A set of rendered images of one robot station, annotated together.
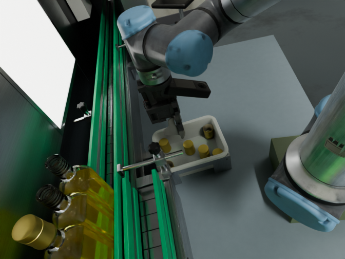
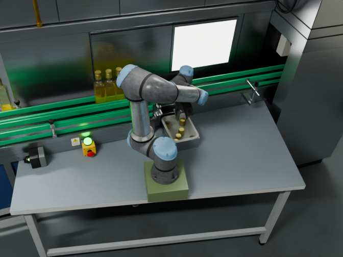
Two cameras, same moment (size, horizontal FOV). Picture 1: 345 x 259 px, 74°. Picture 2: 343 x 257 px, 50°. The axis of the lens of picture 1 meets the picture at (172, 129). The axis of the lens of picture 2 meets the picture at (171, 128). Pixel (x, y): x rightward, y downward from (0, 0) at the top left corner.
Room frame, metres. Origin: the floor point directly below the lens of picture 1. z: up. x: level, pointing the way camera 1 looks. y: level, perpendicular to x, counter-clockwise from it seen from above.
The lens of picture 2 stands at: (-0.37, -1.41, 2.39)
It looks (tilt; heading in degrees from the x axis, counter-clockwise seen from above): 45 degrees down; 61
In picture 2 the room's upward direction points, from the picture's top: 5 degrees clockwise
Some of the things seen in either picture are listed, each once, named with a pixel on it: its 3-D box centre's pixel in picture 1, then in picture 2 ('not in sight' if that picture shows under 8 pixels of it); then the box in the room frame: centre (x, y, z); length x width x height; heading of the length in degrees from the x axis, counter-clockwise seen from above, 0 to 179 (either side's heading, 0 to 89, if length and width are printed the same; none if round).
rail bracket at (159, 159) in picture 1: (151, 163); (157, 106); (0.34, 0.08, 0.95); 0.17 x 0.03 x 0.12; 84
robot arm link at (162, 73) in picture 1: (154, 71); not in sight; (0.46, -0.01, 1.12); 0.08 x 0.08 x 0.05
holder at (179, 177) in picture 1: (182, 153); (177, 129); (0.45, 0.00, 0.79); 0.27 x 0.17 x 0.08; 84
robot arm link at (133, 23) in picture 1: (143, 39); (185, 76); (0.46, -0.01, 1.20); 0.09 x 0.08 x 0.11; 30
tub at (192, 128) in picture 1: (189, 149); (179, 131); (0.45, -0.03, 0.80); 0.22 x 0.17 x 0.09; 84
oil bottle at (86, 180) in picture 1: (96, 198); not in sight; (0.28, 0.21, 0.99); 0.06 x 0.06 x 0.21; 84
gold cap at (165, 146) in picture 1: (165, 145); (182, 122); (0.51, 0.04, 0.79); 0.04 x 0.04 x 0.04
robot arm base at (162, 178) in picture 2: not in sight; (165, 167); (0.22, -0.31, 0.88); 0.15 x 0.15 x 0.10
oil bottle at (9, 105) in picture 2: not in sight; (3, 97); (-0.46, 0.39, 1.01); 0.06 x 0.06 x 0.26; 80
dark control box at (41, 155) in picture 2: not in sight; (37, 157); (-0.37, 0.08, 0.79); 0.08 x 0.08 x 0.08; 84
